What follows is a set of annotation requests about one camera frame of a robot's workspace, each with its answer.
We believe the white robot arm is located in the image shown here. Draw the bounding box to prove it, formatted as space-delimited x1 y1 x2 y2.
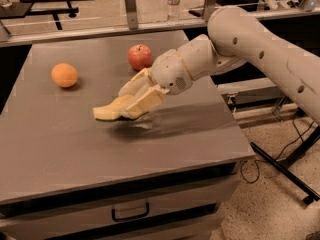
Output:
119 6 320 123

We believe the metal railing post right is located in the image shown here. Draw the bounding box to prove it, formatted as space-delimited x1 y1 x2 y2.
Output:
202 0 216 21

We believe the orange fruit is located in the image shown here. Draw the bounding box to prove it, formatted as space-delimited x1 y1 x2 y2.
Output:
51 63 78 88

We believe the metal railing post left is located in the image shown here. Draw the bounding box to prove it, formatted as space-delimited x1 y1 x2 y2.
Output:
124 0 138 30

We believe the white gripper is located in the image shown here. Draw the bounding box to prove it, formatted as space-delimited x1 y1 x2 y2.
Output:
118 49 193 119

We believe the yellow sponge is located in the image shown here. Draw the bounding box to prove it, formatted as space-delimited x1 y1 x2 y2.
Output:
93 94 133 121

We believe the black metal stand base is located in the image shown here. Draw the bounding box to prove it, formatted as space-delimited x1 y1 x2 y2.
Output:
250 126 320 205

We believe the clear plastic water bottle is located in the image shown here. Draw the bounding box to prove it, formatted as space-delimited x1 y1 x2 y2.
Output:
167 0 181 23

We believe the red apple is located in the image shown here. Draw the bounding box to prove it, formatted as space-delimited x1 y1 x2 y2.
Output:
128 44 153 71

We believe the metal railing post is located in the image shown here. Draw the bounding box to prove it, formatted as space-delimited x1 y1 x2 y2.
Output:
202 0 216 21
124 0 138 30

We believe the grey drawer with black handle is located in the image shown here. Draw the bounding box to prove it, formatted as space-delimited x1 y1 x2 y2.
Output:
1 175 239 240

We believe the black cable on floor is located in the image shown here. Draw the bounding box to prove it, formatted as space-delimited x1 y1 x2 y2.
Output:
239 113 316 185

